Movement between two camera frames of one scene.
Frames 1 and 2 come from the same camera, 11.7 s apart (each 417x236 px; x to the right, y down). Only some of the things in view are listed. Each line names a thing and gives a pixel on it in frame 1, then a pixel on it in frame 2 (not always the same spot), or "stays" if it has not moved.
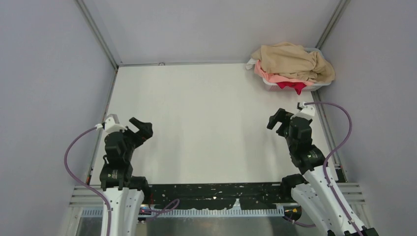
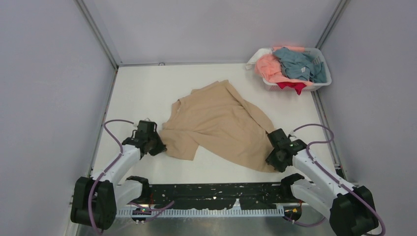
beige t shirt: [293, 61] -> [215, 116]
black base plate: [223, 195] stays
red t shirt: [298, 86] stays
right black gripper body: [289, 140] -> [274, 160]
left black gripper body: [133, 142] -> [156, 145]
